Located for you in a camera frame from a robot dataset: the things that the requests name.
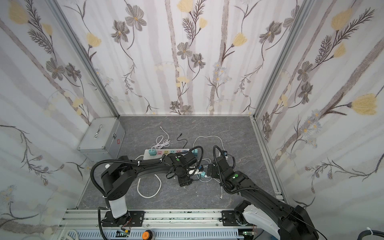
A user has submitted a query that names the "orange emergency button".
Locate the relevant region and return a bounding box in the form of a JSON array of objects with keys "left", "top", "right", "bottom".
[{"left": 142, "top": 230, "right": 154, "bottom": 240}]

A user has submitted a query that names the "teal charger with cable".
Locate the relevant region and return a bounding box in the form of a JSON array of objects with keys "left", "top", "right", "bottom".
[{"left": 148, "top": 149, "right": 157, "bottom": 156}]

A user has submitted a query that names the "black USB cable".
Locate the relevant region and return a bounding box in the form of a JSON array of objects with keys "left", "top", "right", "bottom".
[{"left": 176, "top": 133, "right": 188, "bottom": 149}]

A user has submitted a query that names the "grey metal first-aid box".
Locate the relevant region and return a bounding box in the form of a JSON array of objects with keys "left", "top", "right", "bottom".
[{"left": 78, "top": 118, "right": 126, "bottom": 162}]

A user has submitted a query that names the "white colourful power strip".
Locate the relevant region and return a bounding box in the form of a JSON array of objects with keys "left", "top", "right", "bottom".
[{"left": 143, "top": 149, "right": 190, "bottom": 160}]

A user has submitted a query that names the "white slotted cable duct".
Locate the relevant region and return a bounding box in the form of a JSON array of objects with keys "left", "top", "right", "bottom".
[{"left": 61, "top": 229, "right": 244, "bottom": 240}]

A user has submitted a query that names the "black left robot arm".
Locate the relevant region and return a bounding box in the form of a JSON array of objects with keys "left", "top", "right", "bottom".
[{"left": 90, "top": 146, "right": 204, "bottom": 219}]

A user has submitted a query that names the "white charging cable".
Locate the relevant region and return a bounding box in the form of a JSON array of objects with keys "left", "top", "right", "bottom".
[{"left": 191, "top": 135, "right": 226, "bottom": 201}]

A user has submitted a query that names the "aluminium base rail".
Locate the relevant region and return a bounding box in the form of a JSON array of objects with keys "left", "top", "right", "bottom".
[{"left": 56, "top": 208, "right": 307, "bottom": 230}]

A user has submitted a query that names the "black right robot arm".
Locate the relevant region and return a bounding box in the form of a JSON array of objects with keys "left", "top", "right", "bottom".
[{"left": 212, "top": 145, "right": 319, "bottom": 240}]

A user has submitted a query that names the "coiled white cable bundle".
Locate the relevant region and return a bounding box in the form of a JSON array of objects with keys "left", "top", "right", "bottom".
[{"left": 150, "top": 125, "right": 171, "bottom": 150}]

